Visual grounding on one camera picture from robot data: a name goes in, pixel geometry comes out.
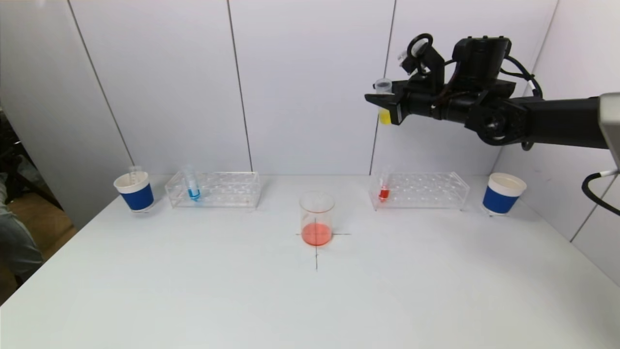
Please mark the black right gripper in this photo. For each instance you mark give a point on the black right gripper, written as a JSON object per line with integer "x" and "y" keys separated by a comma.
{"x": 400, "y": 104}

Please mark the clear acrylic test tube rack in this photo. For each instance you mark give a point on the clear acrylic test tube rack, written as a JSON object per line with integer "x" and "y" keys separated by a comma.
{"x": 218, "y": 191}
{"x": 421, "y": 191}

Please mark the test tube with yellow pigment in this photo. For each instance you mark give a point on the test tube with yellow pigment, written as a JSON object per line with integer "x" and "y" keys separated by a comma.
{"x": 384, "y": 116}

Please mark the test tube with red pigment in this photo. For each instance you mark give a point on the test tube with red pigment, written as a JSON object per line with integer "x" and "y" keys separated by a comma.
{"x": 383, "y": 194}

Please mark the test tube with blue pigment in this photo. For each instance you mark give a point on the test tube with blue pigment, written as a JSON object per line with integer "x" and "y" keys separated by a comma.
{"x": 194, "y": 194}

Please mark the clear glass beaker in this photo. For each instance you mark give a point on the clear glass beaker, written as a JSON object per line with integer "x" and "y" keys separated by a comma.
{"x": 317, "y": 235}

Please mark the white paper cup blue sleeve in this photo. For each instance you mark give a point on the white paper cup blue sleeve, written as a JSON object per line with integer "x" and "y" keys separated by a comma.
{"x": 138, "y": 196}
{"x": 499, "y": 199}

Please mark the black metal frame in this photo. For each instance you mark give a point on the black metal frame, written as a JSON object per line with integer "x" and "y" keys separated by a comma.
{"x": 6, "y": 140}

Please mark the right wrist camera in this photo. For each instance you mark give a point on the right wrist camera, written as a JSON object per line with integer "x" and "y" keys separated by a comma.
{"x": 428, "y": 63}

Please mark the person in grey clothing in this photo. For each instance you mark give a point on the person in grey clothing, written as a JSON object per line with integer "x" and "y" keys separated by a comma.
{"x": 17, "y": 242}

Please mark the clear conical test tube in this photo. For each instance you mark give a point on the clear conical test tube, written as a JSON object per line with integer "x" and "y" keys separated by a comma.
{"x": 134, "y": 173}

